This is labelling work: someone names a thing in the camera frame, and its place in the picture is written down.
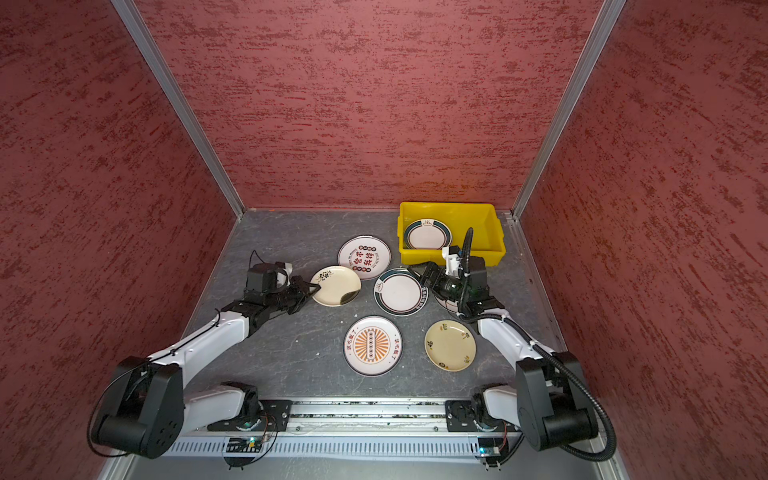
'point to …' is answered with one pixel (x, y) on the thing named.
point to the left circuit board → (248, 444)
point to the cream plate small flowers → (450, 345)
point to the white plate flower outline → (451, 306)
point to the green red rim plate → (428, 234)
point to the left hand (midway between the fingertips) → (322, 292)
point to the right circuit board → (492, 450)
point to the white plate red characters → (368, 255)
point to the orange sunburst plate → (372, 346)
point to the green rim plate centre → (398, 292)
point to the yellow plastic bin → (482, 218)
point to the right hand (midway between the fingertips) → (411, 279)
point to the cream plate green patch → (340, 286)
